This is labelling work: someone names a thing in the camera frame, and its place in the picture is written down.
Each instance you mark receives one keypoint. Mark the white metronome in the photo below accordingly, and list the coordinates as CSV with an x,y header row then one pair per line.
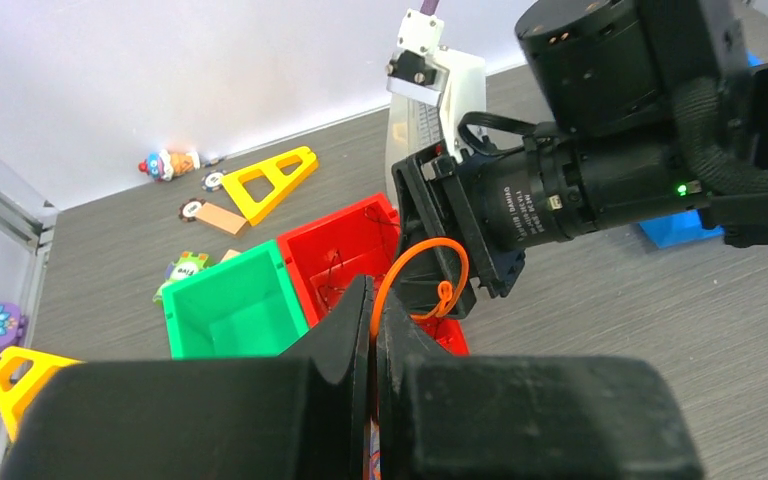
x,y
413,126

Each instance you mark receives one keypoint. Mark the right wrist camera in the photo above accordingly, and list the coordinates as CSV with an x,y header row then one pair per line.
x,y
412,72

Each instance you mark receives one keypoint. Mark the green plastic bin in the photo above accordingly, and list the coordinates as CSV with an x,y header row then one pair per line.
x,y
246,306

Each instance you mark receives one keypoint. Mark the green toy block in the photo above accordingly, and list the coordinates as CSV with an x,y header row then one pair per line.
x,y
188,264

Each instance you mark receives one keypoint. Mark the red plastic bin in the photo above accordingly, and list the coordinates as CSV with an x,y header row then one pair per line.
x,y
322,257

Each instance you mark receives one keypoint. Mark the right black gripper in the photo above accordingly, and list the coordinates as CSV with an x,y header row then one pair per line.
x,y
496,208

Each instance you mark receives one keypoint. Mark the tan wooden strip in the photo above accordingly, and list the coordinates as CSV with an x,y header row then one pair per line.
x,y
199,210

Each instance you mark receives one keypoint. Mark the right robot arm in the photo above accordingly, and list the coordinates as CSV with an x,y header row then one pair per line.
x,y
656,111

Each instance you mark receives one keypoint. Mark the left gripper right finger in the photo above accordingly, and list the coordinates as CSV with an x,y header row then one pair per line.
x,y
444,416

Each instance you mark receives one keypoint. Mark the small figurine toy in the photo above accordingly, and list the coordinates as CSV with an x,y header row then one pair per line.
x,y
165,166

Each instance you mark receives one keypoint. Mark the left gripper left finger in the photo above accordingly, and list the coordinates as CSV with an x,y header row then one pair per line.
x,y
300,415

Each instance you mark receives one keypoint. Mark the yellow triangle toy left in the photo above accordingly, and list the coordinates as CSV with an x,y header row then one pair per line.
x,y
23,374

